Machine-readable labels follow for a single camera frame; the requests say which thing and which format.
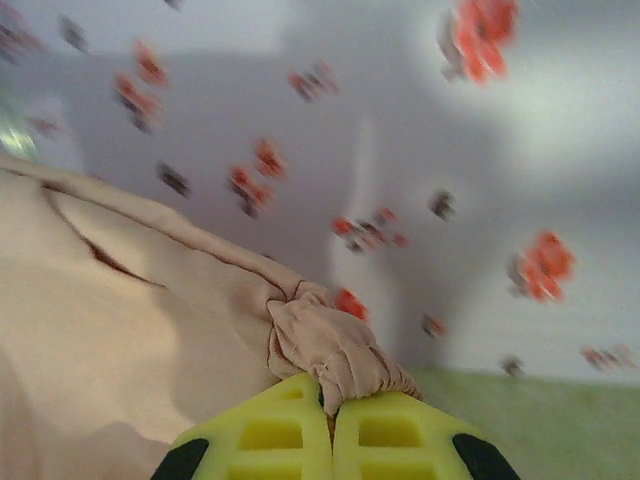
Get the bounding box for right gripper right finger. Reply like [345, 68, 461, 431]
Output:
[332, 391, 521, 480]

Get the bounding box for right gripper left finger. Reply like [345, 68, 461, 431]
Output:
[149, 373, 335, 480]

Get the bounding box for pink shorts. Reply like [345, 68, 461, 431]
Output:
[0, 152, 426, 480]

